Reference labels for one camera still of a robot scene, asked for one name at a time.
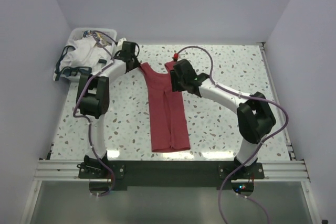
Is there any white tank top navy trim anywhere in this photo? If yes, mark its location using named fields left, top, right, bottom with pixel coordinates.
left=53, top=38, right=113, bottom=81

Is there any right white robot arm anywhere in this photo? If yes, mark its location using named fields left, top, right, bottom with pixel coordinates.
left=170, top=59, right=276, bottom=178

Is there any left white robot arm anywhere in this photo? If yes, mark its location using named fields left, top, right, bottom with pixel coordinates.
left=73, top=40, right=140, bottom=178

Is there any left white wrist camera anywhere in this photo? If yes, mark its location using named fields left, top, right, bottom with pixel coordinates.
left=117, top=37, right=127, bottom=47

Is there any patterned tank top in basket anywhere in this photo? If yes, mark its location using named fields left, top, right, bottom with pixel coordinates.
left=82, top=30, right=112, bottom=47

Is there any aluminium front rail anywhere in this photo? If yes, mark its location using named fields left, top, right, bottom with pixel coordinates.
left=34, top=160, right=80, bottom=182

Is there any white plastic basket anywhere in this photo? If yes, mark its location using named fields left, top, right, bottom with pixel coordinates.
left=53, top=27, right=117, bottom=81

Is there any red tank top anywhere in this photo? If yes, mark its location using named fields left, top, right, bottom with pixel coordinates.
left=140, top=61, right=191, bottom=153

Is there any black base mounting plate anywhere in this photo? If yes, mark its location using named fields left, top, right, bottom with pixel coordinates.
left=78, top=159, right=265, bottom=192

